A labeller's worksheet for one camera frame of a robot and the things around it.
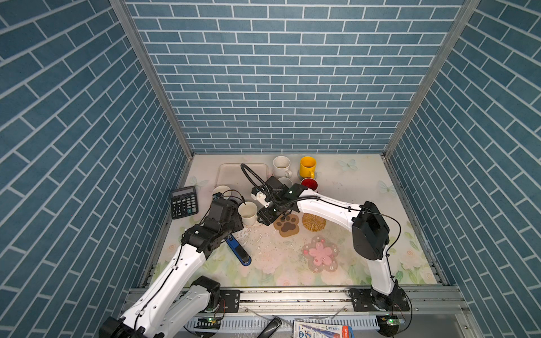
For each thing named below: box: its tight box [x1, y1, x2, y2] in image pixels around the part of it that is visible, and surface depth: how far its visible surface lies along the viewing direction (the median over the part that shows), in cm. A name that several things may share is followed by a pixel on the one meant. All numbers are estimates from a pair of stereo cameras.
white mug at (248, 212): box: [237, 201, 258, 227], surface depth 89 cm
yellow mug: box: [299, 156, 317, 179], surface depth 107 cm
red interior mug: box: [300, 177, 319, 192], surface depth 101 cm
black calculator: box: [170, 185, 199, 220], surface depth 100 cm
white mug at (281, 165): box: [272, 154, 293, 179], surface depth 107 cm
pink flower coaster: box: [301, 235, 339, 274], surface depth 86 cm
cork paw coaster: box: [273, 214, 301, 238], surface depth 95 cm
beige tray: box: [244, 163, 270, 186], surface depth 118 cm
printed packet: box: [293, 320, 356, 338], surface depth 69 cm
